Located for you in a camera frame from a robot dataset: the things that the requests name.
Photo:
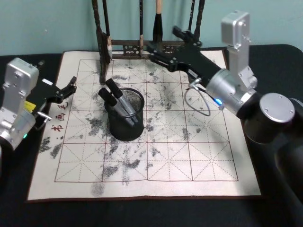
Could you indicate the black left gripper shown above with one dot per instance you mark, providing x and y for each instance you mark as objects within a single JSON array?
[{"x": 43, "y": 94}]

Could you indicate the thin dark calligraphy brush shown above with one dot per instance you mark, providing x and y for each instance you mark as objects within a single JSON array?
[
  {"x": 107, "y": 23},
  {"x": 191, "y": 14},
  {"x": 141, "y": 28}
]

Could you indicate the black mesh pen holder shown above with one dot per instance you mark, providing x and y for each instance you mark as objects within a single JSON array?
[{"x": 126, "y": 125}]

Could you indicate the beige gridded calligraphy felt mat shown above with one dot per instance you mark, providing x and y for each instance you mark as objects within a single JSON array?
[{"x": 180, "y": 160}]

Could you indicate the thick black-tipped calligraphy brush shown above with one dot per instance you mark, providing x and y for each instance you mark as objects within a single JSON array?
[{"x": 157, "y": 28}]

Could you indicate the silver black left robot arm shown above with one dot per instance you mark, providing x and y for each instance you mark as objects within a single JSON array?
[{"x": 14, "y": 99}]

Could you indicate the black table cloth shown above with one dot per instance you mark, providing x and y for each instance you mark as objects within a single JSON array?
[{"x": 142, "y": 214}]

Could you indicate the dark wooden brush rack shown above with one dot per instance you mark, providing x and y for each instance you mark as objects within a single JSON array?
[{"x": 104, "y": 59}]

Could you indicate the silver marker with black cap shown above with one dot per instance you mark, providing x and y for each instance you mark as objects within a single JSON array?
[
  {"x": 107, "y": 97},
  {"x": 116, "y": 91}
]

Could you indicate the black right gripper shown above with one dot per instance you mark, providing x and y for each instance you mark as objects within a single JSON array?
[{"x": 196, "y": 63}]

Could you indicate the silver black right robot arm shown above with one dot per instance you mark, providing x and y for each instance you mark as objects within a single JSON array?
[{"x": 239, "y": 94}]

